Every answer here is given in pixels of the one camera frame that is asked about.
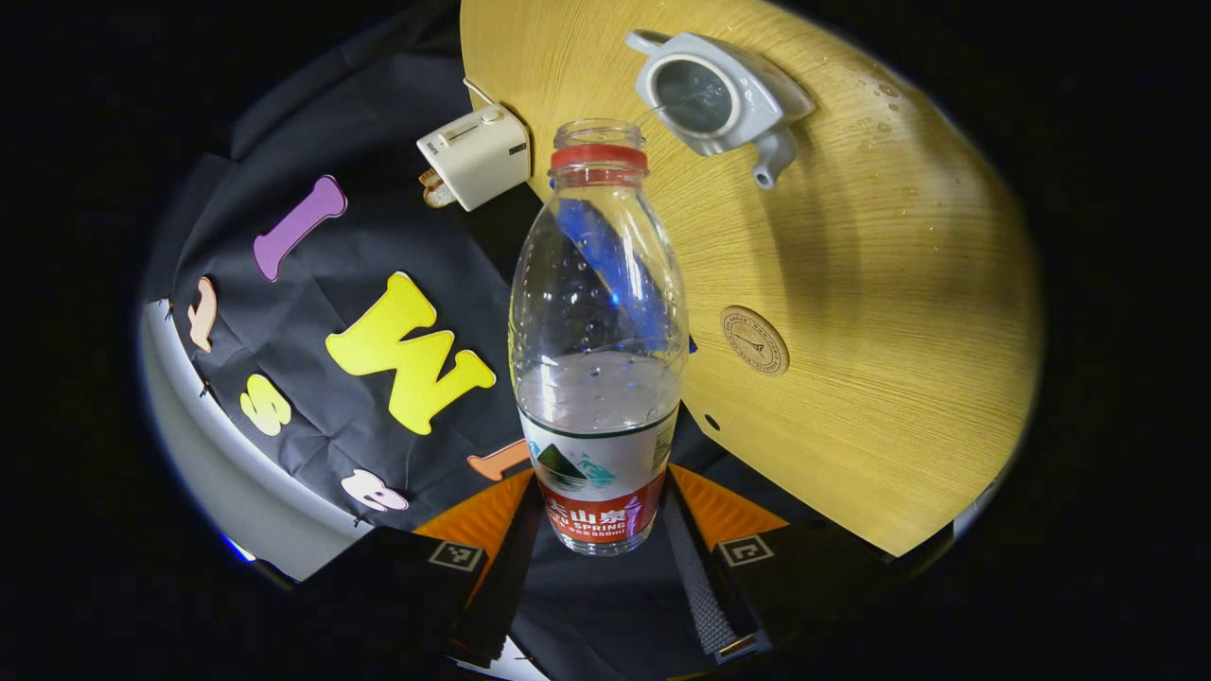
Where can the bread slice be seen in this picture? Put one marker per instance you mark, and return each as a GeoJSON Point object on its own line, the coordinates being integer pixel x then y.
{"type": "Point", "coordinates": [437, 192]}

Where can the white toaster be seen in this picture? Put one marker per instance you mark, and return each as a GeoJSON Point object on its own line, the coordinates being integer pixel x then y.
{"type": "Point", "coordinates": [478, 156]}

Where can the clear plastic water bottle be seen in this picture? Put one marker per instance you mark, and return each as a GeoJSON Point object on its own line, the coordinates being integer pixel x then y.
{"type": "Point", "coordinates": [596, 397]}

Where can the white ceramic teacup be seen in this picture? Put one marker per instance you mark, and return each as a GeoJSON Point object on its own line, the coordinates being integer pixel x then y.
{"type": "Point", "coordinates": [747, 95]}

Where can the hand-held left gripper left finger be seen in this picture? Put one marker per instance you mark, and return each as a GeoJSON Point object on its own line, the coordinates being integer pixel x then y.
{"type": "Point", "coordinates": [516, 567]}

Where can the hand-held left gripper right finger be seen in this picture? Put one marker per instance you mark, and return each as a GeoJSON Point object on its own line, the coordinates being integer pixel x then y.
{"type": "Point", "coordinates": [700, 586]}

